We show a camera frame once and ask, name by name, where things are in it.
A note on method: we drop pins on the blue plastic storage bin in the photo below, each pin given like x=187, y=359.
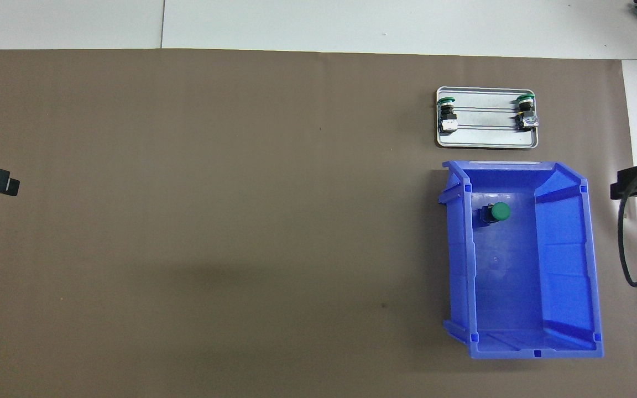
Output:
x=517, y=287

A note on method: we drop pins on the green push button switch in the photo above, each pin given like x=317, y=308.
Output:
x=500, y=211
x=527, y=110
x=448, y=119

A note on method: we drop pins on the brown paper table mat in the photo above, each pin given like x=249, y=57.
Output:
x=241, y=166

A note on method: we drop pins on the silver metal tray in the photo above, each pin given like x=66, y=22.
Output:
x=490, y=137

